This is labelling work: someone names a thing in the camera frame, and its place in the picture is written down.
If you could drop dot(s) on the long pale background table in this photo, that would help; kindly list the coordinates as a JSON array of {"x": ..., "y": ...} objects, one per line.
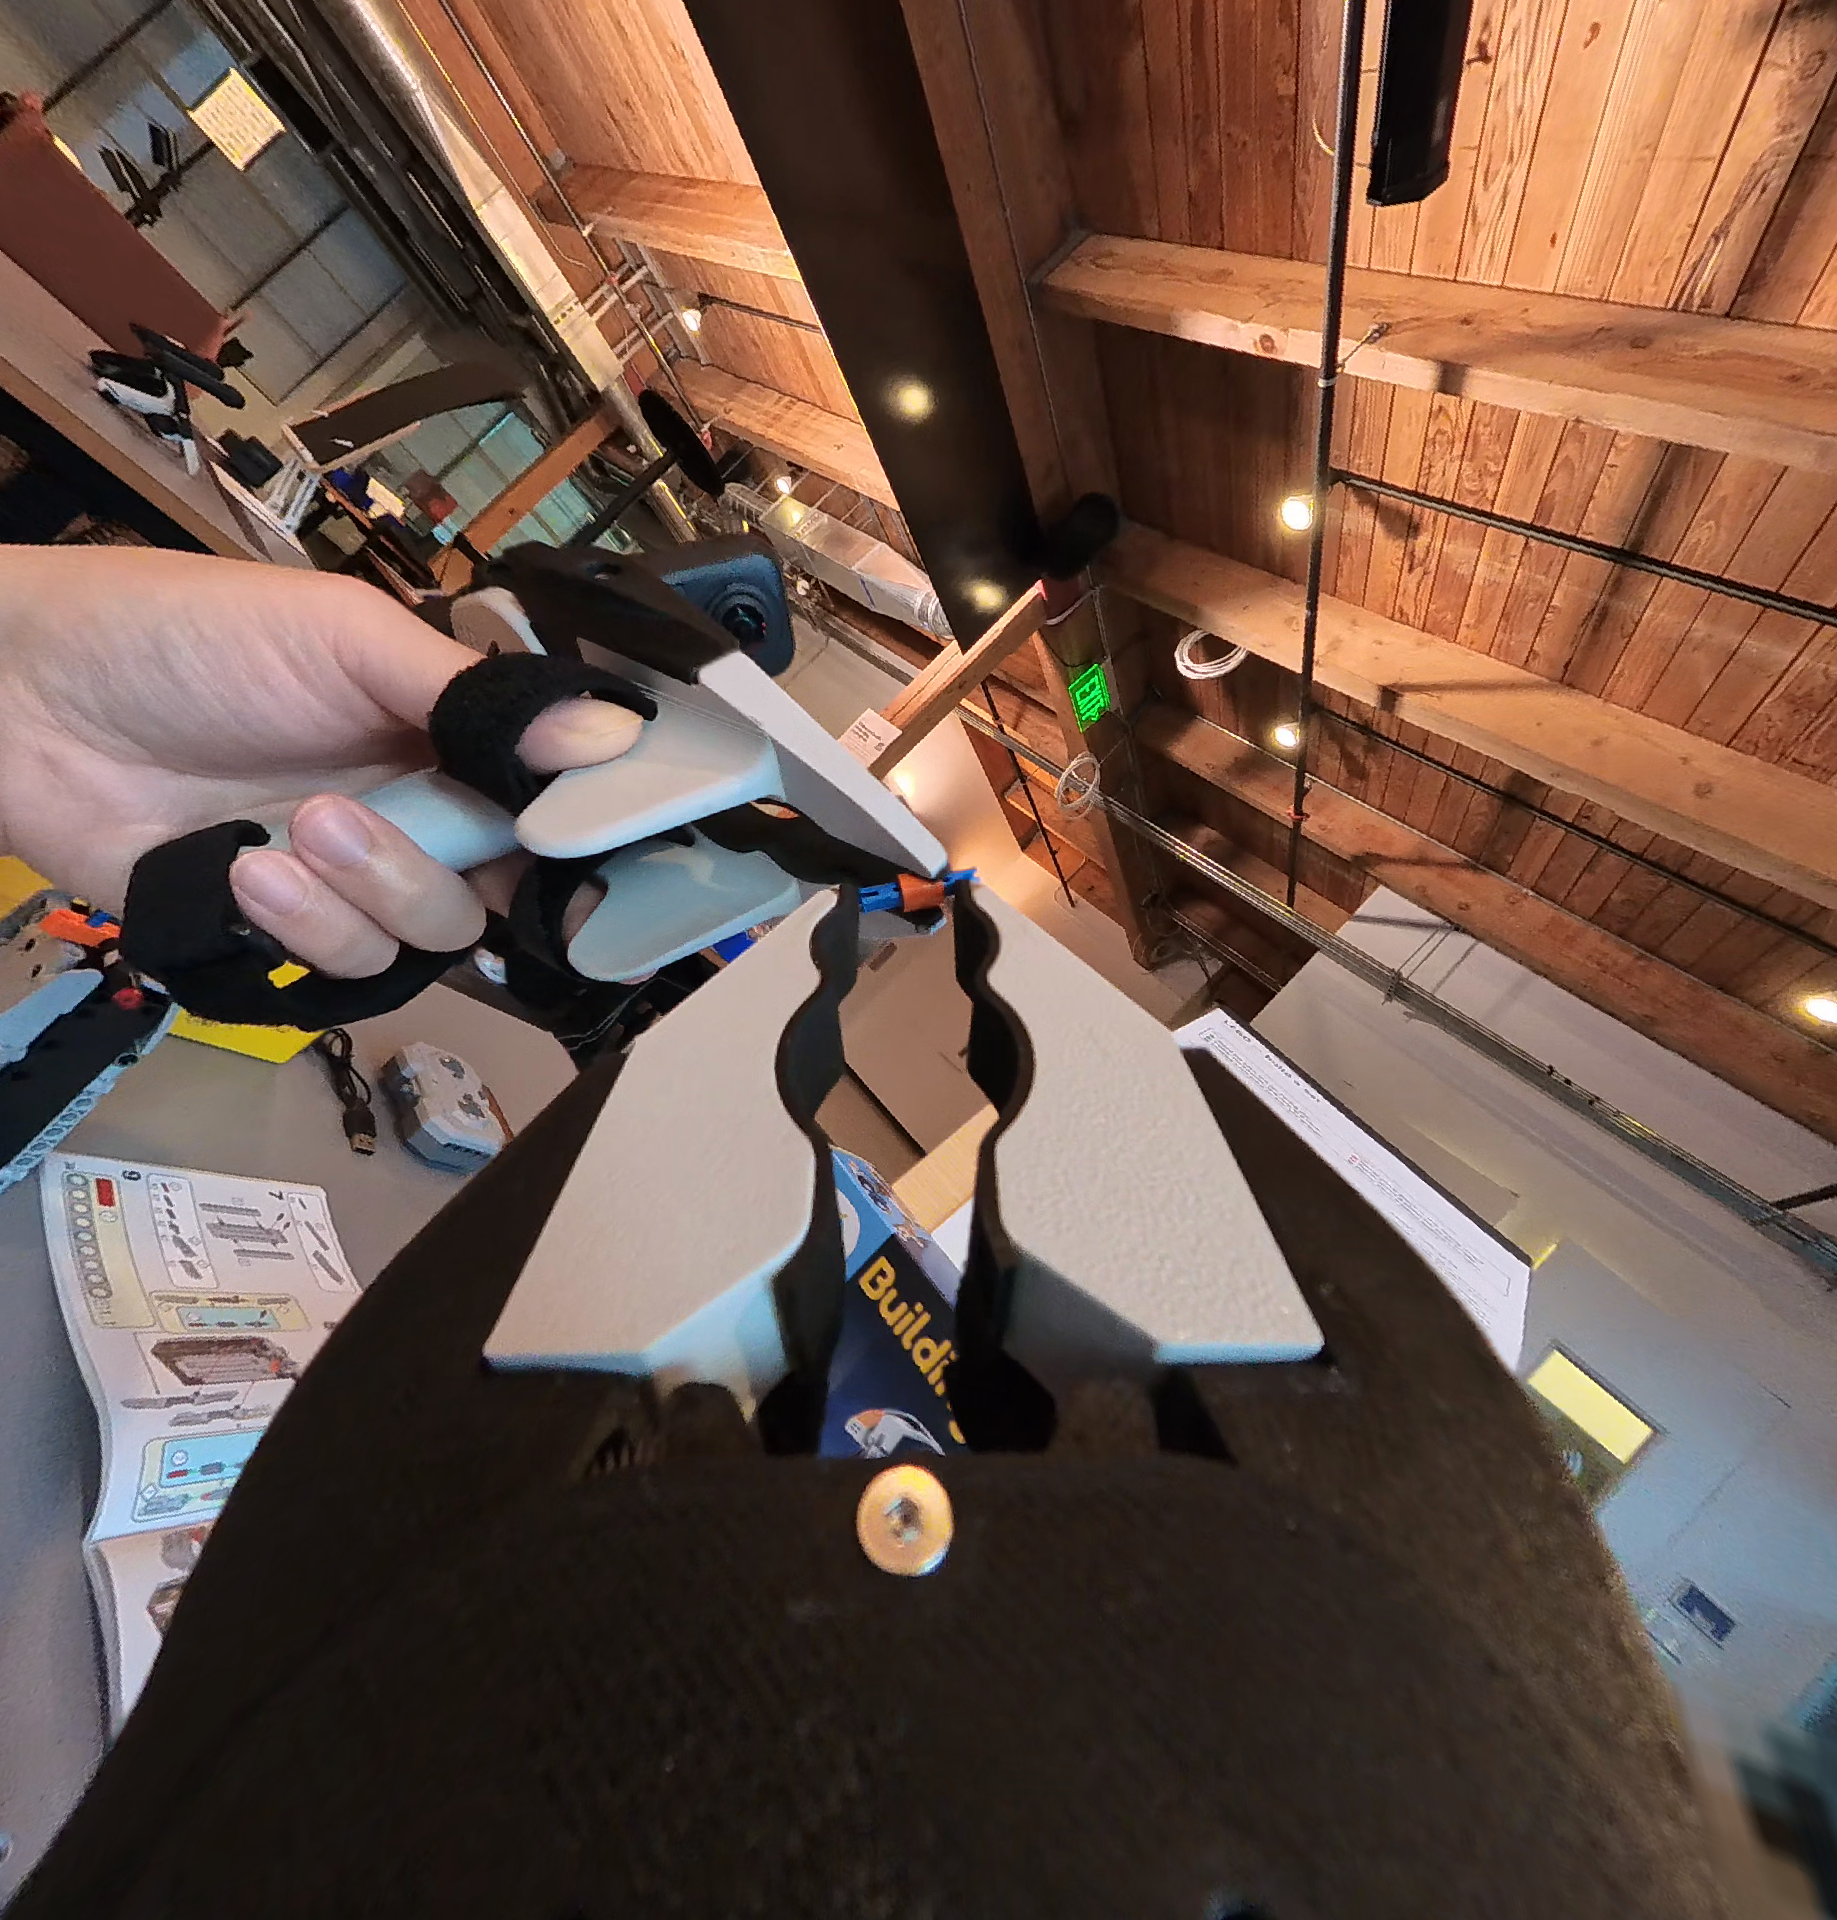
[{"x": 47, "y": 375}]

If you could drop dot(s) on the blue toy box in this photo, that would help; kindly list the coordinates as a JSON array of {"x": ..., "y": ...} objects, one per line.
[{"x": 887, "y": 1306}]

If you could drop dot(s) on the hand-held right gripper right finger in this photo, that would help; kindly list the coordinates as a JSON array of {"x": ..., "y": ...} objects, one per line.
[{"x": 1142, "y": 1200}]

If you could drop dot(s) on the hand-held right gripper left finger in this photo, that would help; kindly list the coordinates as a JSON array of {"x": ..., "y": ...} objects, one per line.
[{"x": 678, "y": 1200}]

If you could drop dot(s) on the green exit sign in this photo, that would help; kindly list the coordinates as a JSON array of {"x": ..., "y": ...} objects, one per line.
[{"x": 1091, "y": 697}]

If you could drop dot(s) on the black hanging box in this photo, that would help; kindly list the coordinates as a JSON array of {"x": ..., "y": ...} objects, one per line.
[{"x": 1422, "y": 105}]

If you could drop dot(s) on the white wall paper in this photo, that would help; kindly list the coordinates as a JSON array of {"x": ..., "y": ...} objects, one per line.
[{"x": 237, "y": 115}]

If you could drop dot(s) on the white printed task sheet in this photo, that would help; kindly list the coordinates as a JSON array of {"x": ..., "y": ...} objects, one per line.
[{"x": 1352, "y": 1171}]

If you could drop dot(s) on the pale wooden board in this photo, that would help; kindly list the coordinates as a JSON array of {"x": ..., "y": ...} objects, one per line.
[{"x": 957, "y": 1185}]

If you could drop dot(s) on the white paper notice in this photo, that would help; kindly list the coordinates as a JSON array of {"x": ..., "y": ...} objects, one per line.
[{"x": 867, "y": 730}]

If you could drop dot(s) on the instruction booklet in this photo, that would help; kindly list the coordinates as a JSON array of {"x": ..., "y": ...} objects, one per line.
[{"x": 182, "y": 1351}]

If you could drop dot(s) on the grey motor block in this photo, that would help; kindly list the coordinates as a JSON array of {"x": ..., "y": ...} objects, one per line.
[{"x": 438, "y": 1110}]

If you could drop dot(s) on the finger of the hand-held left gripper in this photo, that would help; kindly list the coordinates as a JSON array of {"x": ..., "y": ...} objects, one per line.
[
  {"x": 822, "y": 857},
  {"x": 827, "y": 771}
]

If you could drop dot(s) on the person's left hand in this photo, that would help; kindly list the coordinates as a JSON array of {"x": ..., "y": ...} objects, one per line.
[{"x": 182, "y": 691}]

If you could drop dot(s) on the rectangular silver air duct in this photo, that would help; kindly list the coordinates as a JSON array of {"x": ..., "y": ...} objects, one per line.
[{"x": 858, "y": 561}]

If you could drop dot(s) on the spare gripper device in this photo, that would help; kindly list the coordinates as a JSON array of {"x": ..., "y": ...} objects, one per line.
[{"x": 153, "y": 392}]

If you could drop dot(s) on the grey desk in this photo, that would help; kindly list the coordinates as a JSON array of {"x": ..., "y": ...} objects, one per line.
[{"x": 18, "y": 1426}]

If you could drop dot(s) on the large black screen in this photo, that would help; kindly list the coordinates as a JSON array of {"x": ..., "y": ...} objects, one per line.
[{"x": 858, "y": 270}]

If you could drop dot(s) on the blue connector pin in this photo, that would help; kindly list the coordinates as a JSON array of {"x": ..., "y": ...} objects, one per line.
[{"x": 870, "y": 898}]

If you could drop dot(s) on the grey black brick model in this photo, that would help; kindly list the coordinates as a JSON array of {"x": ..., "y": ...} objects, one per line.
[{"x": 47, "y": 1081}]

